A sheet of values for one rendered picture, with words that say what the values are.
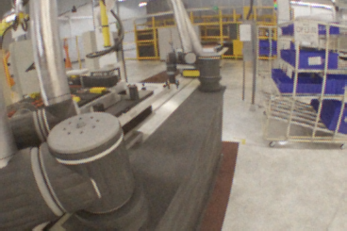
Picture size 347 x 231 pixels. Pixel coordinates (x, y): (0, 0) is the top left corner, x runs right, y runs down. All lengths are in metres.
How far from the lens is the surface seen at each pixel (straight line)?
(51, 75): 0.60
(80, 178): 0.43
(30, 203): 0.46
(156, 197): 0.71
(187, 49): 1.73
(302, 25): 2.27
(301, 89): 2.52
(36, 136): 0.62
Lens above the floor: 1.44
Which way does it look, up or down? 20 degrees down
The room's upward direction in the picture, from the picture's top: 5 degrees counter-clockwise
